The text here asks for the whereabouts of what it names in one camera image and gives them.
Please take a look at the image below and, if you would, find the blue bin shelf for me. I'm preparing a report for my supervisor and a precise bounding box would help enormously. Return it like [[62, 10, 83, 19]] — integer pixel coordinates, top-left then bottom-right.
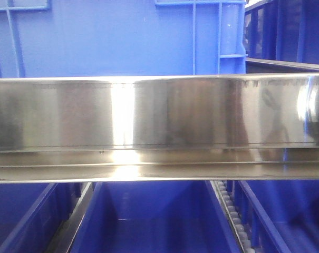
[[0, 1, 246, 78]]

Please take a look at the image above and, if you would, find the blue bin lower middle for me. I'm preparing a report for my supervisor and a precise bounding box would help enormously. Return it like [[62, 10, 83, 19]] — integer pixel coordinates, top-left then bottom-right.
[[71, 181, 240, 252]]

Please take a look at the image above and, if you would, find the blue bin lower right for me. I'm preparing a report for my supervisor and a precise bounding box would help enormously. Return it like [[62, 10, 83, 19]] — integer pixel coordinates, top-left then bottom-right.
[[233, 180, 319, 252]]

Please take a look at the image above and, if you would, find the blue bin lower left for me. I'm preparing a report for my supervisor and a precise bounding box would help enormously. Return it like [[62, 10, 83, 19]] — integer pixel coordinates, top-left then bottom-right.
[[0, 183, 82, 252]]

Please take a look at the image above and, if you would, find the dark blue bin upper right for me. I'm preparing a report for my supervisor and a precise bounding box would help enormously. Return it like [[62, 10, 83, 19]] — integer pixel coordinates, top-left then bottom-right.
[[244, 1, 319, 64]]

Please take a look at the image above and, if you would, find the roller track rail right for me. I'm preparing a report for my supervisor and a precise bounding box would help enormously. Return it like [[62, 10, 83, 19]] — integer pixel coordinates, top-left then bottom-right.
[[210, 180, 256, 253]]

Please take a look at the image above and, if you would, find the stainless steel shelf rail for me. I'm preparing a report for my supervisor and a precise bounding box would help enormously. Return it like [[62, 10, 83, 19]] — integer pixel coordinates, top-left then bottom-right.
[[0, 73, 319, 183]]

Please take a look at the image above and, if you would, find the steel divider rail left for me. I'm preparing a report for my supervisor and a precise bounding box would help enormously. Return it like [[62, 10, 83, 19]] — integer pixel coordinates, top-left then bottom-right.
[[45, 182, 93, 252]]

